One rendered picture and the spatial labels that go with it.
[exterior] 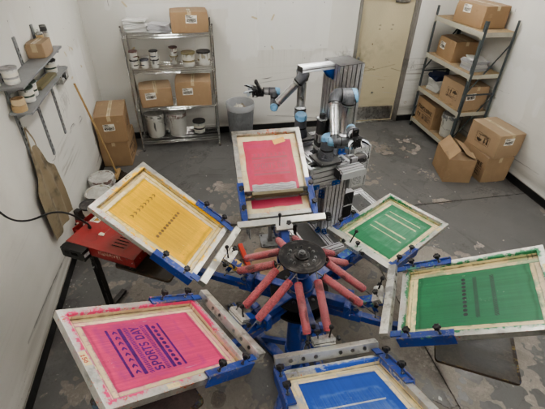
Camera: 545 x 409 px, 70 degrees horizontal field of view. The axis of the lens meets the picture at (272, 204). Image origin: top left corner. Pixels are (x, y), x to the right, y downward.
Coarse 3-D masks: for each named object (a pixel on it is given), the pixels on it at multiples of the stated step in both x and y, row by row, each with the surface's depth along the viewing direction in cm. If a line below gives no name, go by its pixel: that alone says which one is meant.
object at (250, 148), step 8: (248, 144) 325; (256, 144) 326; (264, 144) 327; (248, 152) 322; (256, 152) 323; (264, 152) 324; (248, 160) 319; (248, 168) 316; (248, 176) 314; (256, 176) 315; (264, 176) 315; (256, 200) 307; (264, 200) 307; (272, 200) 308; (256, 208) 304; (264, 208) 305
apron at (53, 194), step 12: (36, 156) 335; (36, 168) 331; (48, 168) 356; (48, 180) 352; (60, 180) 378; (48, 192) 347; (60, 192) 380; (48, 204) 343; (60, 204) 371; (48, 216) 344; (60, 216) 373; (60, 228) 364
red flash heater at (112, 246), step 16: (80, 224) 293; (96, 224) 294; (80, 240) 279; (96, 240) 279; (112, 240) 279; (128, 240) 280; (96, 256) 278; (112, 256) 270; (128, 256) 266; (144, 256) 277
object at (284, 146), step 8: (272, 144) 328; (280, 144) 328; (288, 144) 329; (272, 152) 325; (288, 152) 327; (288, 160) 324; (272, 176) 316; (280, 176) 317; (288, 176) 318; (296, 176) 319; (296, 184) 316; (280, 200) 309; (288, 200) 310; (296, 200) 311
